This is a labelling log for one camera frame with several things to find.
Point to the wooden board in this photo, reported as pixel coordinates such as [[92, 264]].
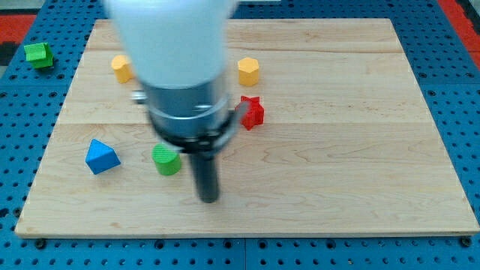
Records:
[[348, 147]]

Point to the red star block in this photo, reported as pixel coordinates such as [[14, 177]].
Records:
[[255, 114]]

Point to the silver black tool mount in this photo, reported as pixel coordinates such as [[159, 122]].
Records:
[[193, 119]]

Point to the green cylinder block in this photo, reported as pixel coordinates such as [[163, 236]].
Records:
[[166, 161]]

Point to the blue triangle block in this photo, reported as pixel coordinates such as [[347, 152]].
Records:
[[101, 157]]

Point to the green cube block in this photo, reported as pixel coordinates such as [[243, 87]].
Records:
[[39, 55]]

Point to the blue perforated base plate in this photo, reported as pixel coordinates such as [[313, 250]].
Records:
[[31, 102]]

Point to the yellow block left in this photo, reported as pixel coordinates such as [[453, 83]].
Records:
[[121, 66]]

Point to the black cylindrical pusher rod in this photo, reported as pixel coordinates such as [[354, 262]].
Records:
[[205, 177]]

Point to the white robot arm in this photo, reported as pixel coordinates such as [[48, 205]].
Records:
[[179, 55]]

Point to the yellow hexagon block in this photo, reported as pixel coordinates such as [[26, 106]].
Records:
[[248, 71]]

